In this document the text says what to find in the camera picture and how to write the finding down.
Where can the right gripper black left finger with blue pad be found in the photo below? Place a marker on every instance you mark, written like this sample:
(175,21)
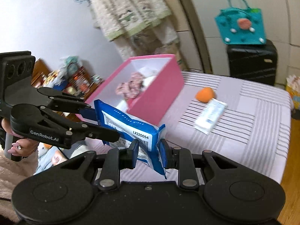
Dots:
(111,163)

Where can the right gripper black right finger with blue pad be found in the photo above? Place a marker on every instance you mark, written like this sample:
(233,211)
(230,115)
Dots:
(180,159)

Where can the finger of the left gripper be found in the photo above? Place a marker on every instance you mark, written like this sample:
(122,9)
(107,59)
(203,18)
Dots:
(82,130)
(64,102)

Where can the blue wet wipes pack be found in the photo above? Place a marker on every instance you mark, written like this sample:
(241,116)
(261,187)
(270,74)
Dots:
(131,128)

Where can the pink floral fabric scrunchie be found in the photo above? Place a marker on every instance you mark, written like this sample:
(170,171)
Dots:
(132,88)

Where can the person's hand on handle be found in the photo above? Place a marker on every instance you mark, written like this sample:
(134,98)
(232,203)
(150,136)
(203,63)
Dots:
(18,145)

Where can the wooden nightstand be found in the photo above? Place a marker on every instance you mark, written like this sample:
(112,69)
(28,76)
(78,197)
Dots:
(72,77)

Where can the orange makeup sponge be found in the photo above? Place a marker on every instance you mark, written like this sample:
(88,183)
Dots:
(205,95)

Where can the pink cardboard box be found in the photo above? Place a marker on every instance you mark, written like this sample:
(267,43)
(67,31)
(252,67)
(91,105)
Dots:
(152,104)

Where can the striped table cloth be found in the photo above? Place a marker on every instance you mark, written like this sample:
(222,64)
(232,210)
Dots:
(254,129)

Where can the white panda plush toy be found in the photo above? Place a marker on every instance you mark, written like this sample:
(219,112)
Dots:
(149,75)

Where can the cream fleece pajama jacket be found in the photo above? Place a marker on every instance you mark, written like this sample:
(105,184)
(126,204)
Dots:
(128,17)

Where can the cream fleece pajama pants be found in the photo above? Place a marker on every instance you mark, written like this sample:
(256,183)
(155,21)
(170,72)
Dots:
(148,41)

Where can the black suitcase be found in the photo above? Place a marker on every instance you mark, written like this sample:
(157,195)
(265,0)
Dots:
(257,63)

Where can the teal tote bag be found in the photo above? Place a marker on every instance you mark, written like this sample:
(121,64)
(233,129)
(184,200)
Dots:
(239,26)

